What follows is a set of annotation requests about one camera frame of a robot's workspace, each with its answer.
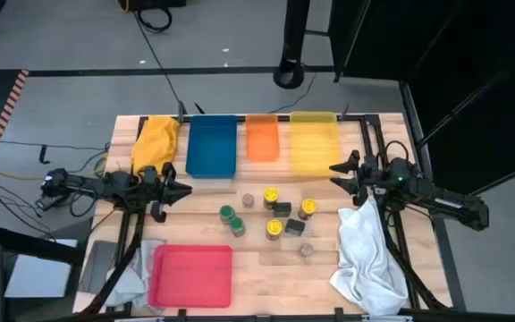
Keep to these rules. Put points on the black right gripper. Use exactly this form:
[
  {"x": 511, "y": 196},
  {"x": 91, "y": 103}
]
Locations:
[{"x": 371, "y": 179}]

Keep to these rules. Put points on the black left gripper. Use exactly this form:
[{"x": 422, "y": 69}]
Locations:
[{"x": 159, "y": 179}]

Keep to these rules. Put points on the yellow lid spice jar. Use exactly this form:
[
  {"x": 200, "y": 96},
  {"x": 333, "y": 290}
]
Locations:
[
  {"x": 307, "y": 206},
  {"x": 271, "y": 194},
  {"x": 274, "y": 227}
]

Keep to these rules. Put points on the green lid oregano jar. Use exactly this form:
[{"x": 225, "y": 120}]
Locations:
[
  {"x": 237, "y": 225},
  {"x": 226, "y": 213}
]

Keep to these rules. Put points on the cork lid saffron jar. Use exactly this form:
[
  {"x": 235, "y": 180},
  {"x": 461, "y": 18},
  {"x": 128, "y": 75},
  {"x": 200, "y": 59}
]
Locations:
[
  {"x": 306, "y": 249},
  {"x": 248, "y": 200}
]

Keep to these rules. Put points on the dark green pepper tin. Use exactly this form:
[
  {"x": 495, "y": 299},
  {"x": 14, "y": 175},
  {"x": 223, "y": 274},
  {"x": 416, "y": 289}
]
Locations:
[
  {"x": 282, "y": 209},
  {"x": 294, "y": 226}
]

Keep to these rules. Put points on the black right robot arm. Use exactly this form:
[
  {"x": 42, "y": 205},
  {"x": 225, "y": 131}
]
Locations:
[{"x": 418, "y": 181}]

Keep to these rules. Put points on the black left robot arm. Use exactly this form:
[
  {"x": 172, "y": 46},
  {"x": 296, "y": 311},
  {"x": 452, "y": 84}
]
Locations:
[{"x": 114, "y": 183}]

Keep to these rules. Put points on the yellow plastic bin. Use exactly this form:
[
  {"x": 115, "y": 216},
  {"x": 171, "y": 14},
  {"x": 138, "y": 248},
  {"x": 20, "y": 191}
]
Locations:
[{"x": 313, "y": 145}]

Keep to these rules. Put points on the yellow cloth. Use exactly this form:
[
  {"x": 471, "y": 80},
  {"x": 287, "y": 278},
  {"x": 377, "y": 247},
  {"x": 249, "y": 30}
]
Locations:
[{"x": 154, "y": 143}]

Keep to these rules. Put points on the blue plastic bin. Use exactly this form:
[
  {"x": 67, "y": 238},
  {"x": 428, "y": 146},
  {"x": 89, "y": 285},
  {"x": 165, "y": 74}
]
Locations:
[{"x": 212, "y": 147}]

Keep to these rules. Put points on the large white cloth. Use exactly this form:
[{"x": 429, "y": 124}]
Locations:
[{"x": 365, "y": 250}]

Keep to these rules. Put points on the red plastic bin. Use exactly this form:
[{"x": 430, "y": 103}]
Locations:
[{"x": 190, "y": 277}]

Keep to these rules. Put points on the orange plastic bin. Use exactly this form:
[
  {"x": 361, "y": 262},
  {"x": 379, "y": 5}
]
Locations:
[{"x": 262, "y": 138}]

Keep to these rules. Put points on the small white cloth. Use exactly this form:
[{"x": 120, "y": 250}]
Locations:
[{"x": 128, "y": 286}]

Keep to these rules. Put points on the grey flat pad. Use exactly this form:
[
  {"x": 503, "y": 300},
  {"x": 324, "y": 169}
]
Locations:
[{"x": 96, "y": 264}]

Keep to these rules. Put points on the black stand pole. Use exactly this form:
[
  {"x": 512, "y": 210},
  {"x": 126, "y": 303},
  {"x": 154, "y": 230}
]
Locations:
[{"x": 293, "y": 36}]

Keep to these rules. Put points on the black curtain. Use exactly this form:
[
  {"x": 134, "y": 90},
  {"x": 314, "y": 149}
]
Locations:
[{"x": 463, "y": 67}]

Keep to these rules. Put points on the white paper sheet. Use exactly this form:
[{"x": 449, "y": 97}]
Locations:
[{"x": 38, "y": 277}]

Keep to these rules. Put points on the black equipment box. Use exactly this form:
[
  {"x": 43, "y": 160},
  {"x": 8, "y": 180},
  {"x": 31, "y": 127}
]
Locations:
[{"x": 154, "y": 3}]

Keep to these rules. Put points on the black metal table frame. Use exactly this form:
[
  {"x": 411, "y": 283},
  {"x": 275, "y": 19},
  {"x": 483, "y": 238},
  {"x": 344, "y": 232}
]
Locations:
[{"x": 284, "y": 118}]

